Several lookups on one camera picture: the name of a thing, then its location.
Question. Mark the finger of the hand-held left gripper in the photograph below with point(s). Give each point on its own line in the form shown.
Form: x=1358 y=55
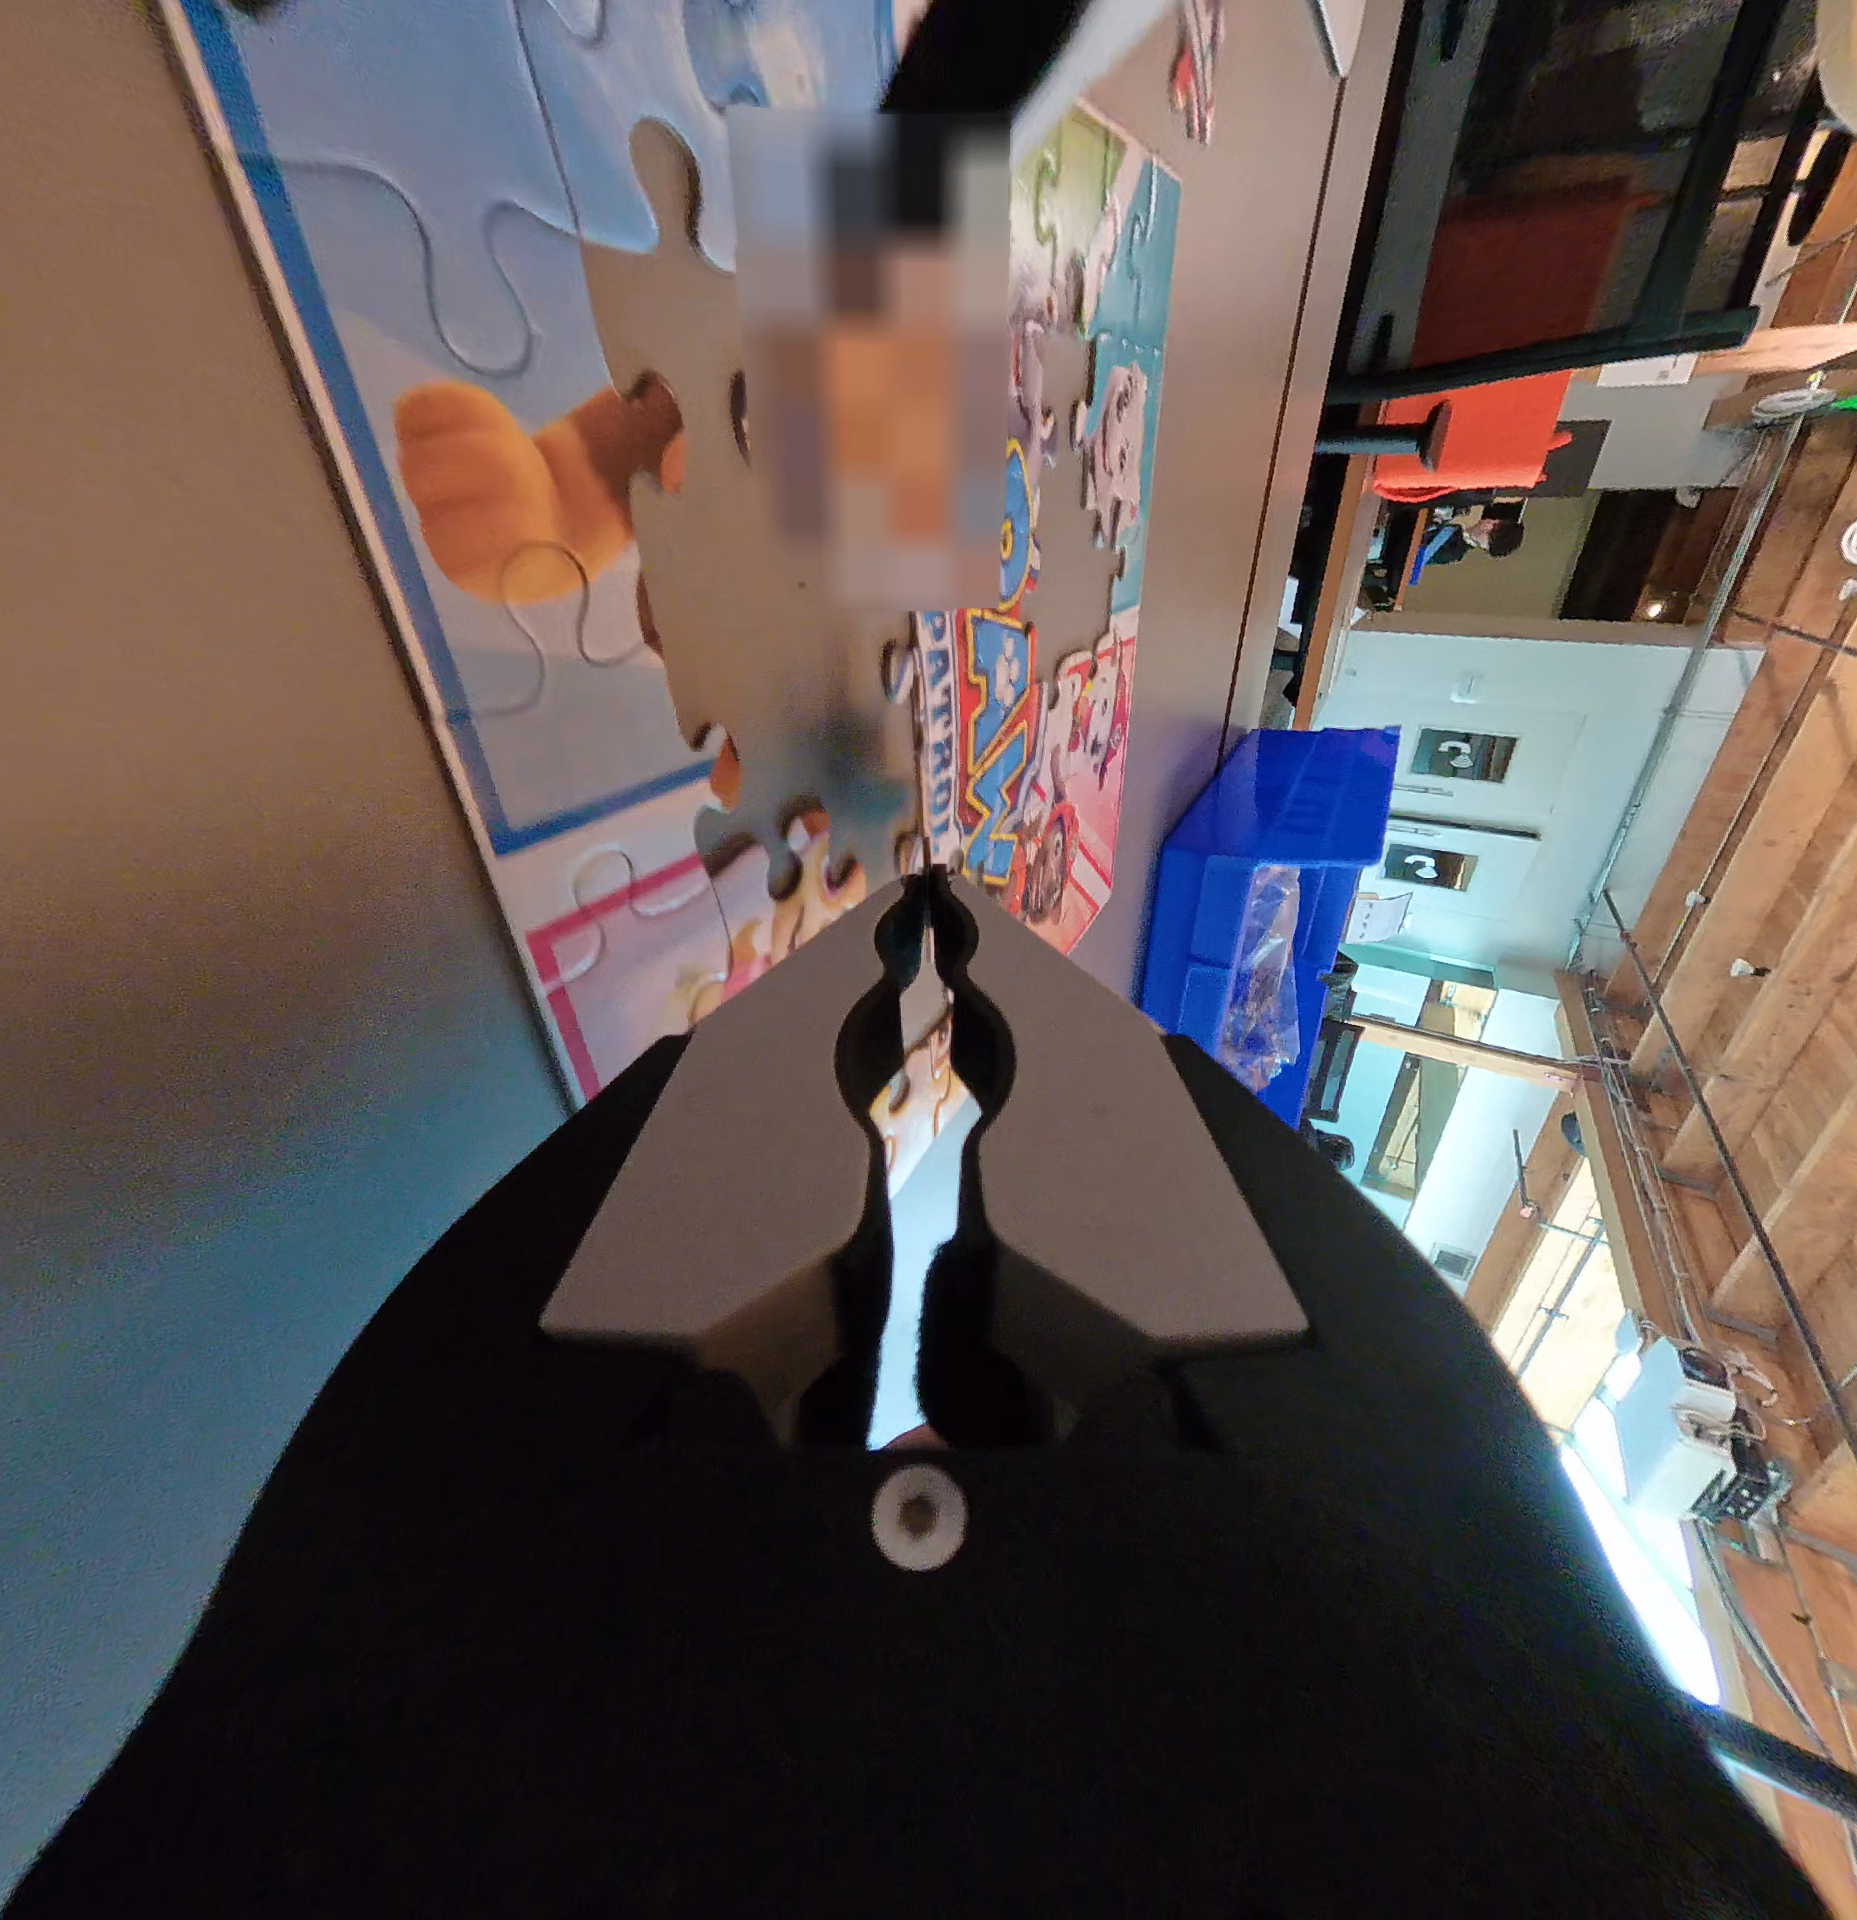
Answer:
x=1109 y=52

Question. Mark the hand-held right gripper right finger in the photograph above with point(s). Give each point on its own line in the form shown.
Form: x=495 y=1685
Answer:
x=1140 y=1201

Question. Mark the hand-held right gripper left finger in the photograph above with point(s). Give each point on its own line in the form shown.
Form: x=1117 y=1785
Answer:
x=720 y=1201

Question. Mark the cardboard puzzle piece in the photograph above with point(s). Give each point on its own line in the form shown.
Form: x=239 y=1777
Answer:
x=918 y=884

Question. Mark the partly assembled cartoon jigsaw puzzle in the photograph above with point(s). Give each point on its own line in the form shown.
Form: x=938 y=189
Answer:
x=419 y=224

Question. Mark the clear plastic bag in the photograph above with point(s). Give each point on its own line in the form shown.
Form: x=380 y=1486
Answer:
x=1266 y=961

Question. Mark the blue storage bin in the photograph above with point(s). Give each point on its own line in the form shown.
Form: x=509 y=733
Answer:
x=1273 y=795

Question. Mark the red cabinet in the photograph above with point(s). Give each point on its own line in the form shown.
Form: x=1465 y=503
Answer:
x=1467 y=345

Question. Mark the white ceiling device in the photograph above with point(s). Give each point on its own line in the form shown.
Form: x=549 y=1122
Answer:
x=1693 y=1424

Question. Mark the black frame desk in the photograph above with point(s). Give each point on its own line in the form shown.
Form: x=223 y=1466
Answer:
x=1693 y=151

